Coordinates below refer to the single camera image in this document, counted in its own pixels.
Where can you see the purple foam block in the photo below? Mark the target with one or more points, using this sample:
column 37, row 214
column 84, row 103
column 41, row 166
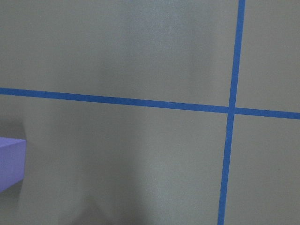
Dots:
column 12, row 161

